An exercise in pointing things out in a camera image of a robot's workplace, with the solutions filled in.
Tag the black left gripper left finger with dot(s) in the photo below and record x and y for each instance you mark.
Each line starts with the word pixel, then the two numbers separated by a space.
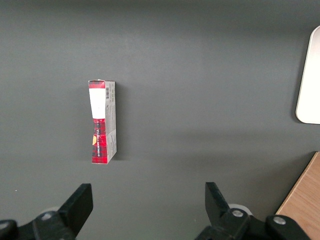
pixel 75 207

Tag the red plaid cardboard box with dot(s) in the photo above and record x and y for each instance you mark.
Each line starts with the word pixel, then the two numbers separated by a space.
pixel 98 147

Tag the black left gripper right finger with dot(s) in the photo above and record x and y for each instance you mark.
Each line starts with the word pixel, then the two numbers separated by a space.
pixel 220 215

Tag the beige plastic tray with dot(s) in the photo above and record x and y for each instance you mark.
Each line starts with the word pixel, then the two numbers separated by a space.
pixel 311 95

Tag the wooden two-drawer cabinet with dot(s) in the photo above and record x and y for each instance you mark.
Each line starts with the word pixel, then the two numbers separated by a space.
pixel 306 200

